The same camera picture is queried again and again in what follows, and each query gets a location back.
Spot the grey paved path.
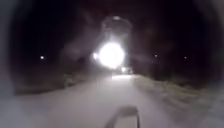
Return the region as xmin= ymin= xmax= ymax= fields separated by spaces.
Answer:
xmin=9 ymin=74 xmax=201 ymax=128

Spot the leaf-strewn grass verge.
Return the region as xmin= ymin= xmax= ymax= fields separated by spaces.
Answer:
xmin=131 ymin=73 xmax=218 ymax=114
xmin=14 ymin=71 xmax=109 ymax=96

